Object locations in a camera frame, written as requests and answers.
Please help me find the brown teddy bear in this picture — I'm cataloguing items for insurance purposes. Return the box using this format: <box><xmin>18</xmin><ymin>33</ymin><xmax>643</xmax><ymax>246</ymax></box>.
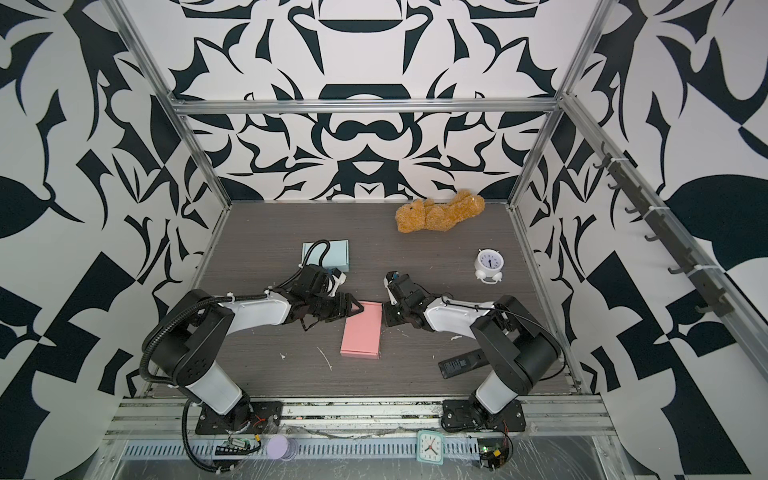
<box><xmin>395</xmin><ymin>190</ymin><xmax>485</xmax><ymax>233</ymax></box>

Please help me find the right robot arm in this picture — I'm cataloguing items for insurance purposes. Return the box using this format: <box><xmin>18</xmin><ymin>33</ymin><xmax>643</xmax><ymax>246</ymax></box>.
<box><xmin>384</xmin><ymin>271</ymin><xmax>562</xmax><ymax>415</ymax></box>

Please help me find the wall hook rail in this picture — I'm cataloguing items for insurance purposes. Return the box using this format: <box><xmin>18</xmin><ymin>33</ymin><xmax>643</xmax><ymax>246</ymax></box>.
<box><xmin>595</xmin><ymin>153</ymin><xmax>740</xmax><ymax>318</ymax></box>

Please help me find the circuit board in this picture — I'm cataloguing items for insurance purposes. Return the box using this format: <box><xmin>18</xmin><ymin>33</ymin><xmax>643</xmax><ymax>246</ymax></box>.
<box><xmin>479</xmin><ymin>437</ymin><xmax>514</xmax><ymax>471</ymax></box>
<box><xmin>214</xmin><ymin>436</ymin><xmax>262</xmax><ymax>457</ymax></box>

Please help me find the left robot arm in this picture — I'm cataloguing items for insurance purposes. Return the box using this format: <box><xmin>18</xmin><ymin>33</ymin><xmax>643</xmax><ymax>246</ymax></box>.
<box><xmin>139</xmin><ymin>256</ymin><xmax>364</xmax><ymax>434</ymax></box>

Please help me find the white slotted cable duct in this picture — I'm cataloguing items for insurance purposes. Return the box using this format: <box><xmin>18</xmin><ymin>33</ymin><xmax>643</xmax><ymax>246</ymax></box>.
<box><xmin>122</xmin><ymin>437</ymin><xmax>480</xmax><ymax>461</ymax></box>

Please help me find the left circuit board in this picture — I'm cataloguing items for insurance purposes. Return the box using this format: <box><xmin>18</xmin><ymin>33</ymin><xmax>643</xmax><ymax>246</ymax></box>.
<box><xmin>214</xmin><ymin>436</ymin><xmax>262</xmax><ymax>457</ymax></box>

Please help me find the black remote control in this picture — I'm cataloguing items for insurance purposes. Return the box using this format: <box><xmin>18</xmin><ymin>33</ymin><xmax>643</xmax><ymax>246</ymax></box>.
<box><xmin>438</xmin><ymin>349</ymin><xmax>489</xmax><ymax>379</ymax></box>

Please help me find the white alarm clock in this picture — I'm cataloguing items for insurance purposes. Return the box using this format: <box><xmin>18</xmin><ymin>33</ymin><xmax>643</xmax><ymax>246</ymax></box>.
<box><xmin>474</xmin><ymin>249</ymin><xmax>504</xmax><ymax>285</ymax></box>

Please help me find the light blue paper box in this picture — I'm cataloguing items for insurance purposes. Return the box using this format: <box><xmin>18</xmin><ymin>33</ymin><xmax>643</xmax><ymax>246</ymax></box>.
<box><xmin>301</xmin><ymin>240</ymin><xmax>350</xmax><ymax>273</ymax></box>

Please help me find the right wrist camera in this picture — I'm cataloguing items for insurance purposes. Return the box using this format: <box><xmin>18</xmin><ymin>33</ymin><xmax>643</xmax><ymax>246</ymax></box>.
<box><xmin>383</xmin><ymin>271</ymin><xmax>399</xmax><ymax>305</ymax></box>

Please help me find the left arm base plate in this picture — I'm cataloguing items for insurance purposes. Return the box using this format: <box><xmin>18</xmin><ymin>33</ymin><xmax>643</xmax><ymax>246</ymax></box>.
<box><xmin>195</xmin><ymin>400</ymin><xmax>284</xmax><ymax>435</ymax></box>

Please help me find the teal square clock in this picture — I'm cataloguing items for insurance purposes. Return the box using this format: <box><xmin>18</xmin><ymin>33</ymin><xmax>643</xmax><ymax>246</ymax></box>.
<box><xmin>416</xmin><ymin>430</ymin><xmax>444</xmax><ymax>465</ymax></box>

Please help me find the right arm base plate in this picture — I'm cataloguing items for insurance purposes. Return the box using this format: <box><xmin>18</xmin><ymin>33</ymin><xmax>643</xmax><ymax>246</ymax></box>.
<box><xmin>440</xmin><ymin>397</ymin><xmax>527</xmax><ymax>433</ymax></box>

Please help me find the right circuit board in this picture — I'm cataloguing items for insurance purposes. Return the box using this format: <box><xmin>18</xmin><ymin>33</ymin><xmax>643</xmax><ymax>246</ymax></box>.
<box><xmin>479</xmin><ymin>437</ymin><xmax>514</xmax><ymax>471</ymax></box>

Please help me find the pink paper box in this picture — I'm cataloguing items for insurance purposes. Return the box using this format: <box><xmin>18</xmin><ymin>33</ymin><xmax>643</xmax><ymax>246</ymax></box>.
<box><xmin>340</xmin><ymin>302</ymin><xmax>383</xmax><ymax>360</ymax></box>

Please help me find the purple round disc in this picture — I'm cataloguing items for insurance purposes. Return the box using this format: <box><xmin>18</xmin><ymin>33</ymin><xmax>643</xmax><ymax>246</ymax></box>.
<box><xmin>266</xmin><ymin>435</ymin><xmax>298</xmax><ymax>461</ymax></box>

